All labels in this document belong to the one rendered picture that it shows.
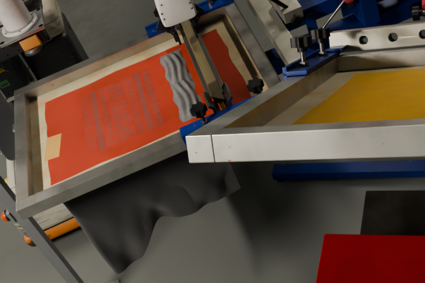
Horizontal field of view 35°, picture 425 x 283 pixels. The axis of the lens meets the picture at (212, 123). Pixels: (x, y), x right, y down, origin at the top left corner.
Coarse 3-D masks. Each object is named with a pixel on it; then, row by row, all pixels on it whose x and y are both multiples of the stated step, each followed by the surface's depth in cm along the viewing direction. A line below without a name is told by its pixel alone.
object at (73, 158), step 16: (224, 64) 203; (224, 80) 197; (240, 80) 195; (160, 96) 202; (224, 96) 192; (240, 96) 190; (176, 112) 194; (208, 112) 189; (80, 128) 203; (160, 128) 191; (176, 128) 188; (64, 144) 200; (80, 144) 197; (128, 144) 190; (144, 144) 188; (48, 160) 197; (64, 160) 194; (80, 160) 192; (96, 160) 190; (64, 176) 189
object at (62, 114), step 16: (208, 32) 219; (176, 48) 218; (208, 48) 212; (224, 48) 209; (144, 64) 217; (160, 64) 214; (192, 64) 208; (112, 80) 216; (160, 80) 208; (64, 96) 219; (80, 96) 216; (48, 112) 215; (64, 112) 212; (80, 112) 209; (48, 128) 209; (64, 128) 206
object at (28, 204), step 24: (240, 24) 209; (120, 48) 222; (144, 48) 223; (72, 72) 221; (264, 72) 188; (24, 96) 220; (24, 120) 210; (24, 144) 200; (168, 144) 179; (24, 168) 192; (96, 168) 182; (120, 168) 179; (24, 192) 184; (48, 192) 181; (72, 192) 180; (24, 216) 181
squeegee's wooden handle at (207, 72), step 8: (184, 24) 207; (192, 32) 202; (192, 40) 198; (192, 48) 196; (200, 48) 194; (200, 56) 191; (200, 64) 188; (208, 64) 187; (208, 72) 185; (208, 80) 182; (216, 80) 181; (216, 88) 182; (216, 96) 184
